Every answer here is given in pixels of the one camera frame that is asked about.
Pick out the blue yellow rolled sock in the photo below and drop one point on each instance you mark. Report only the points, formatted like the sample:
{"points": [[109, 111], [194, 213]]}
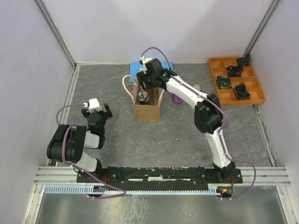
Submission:
{"points": [[223, 82]]}

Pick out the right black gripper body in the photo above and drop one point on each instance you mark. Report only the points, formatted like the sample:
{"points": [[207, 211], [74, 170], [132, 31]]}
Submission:
{"points": [[147, 79]]}

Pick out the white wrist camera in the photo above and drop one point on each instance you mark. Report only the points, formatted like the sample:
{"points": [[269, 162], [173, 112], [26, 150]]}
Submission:
{"points": [[143, 61], [93, 105]]}

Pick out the green topped dark can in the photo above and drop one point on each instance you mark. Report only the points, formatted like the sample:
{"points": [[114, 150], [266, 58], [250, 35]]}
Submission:
{"points": [[143, 97]]}

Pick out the burlap canvas bag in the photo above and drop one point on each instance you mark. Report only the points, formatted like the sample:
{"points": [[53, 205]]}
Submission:
{"points": [[144, 113]]}

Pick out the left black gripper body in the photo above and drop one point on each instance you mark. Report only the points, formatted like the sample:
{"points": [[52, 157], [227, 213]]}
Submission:
{"points": [[106, 115]]}

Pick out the black rolled sock lower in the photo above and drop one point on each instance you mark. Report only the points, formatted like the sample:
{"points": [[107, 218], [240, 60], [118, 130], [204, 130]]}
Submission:
{"points": [[241, 92]]}

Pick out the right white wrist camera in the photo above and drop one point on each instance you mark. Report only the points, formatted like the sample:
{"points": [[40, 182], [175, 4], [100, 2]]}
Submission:
{"points": [[143, 61]]}

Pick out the purple soda can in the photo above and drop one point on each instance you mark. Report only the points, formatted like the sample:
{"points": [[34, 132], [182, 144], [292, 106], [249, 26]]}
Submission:
{"points": [[176, 99]]}

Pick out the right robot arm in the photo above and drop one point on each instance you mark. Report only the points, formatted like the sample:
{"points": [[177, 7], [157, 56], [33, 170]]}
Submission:
{"points": [[208, 114]]}

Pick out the aluminium frame rail front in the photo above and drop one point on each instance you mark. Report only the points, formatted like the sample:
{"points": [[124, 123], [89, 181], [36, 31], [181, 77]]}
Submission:
{"points": [[260, 176]]}

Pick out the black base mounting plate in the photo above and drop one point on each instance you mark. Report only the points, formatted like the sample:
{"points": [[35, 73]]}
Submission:
{"points": [[158, 179]]}

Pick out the black rolled sock upper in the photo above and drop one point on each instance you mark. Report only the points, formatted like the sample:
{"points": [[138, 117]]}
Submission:
{"points": [[234, 71]]}

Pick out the orange compartment tray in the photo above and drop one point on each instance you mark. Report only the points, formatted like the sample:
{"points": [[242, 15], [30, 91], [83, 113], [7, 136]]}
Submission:
{"points": [[227, 97]]}

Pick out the teal rolled sock corner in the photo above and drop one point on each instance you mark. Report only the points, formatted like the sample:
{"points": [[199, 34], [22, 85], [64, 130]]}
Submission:
{"points": [[244, 61]]}

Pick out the black rolled sock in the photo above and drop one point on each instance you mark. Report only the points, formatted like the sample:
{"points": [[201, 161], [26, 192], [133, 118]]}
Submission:
{"points": [[241, 92], [234, 71]]}

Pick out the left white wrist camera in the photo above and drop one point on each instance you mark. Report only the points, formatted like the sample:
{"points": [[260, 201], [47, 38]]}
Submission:
{"points": [[93, 105]]}

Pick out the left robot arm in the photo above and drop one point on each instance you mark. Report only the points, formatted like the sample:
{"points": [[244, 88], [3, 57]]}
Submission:
{"points": [[68, 142]]}

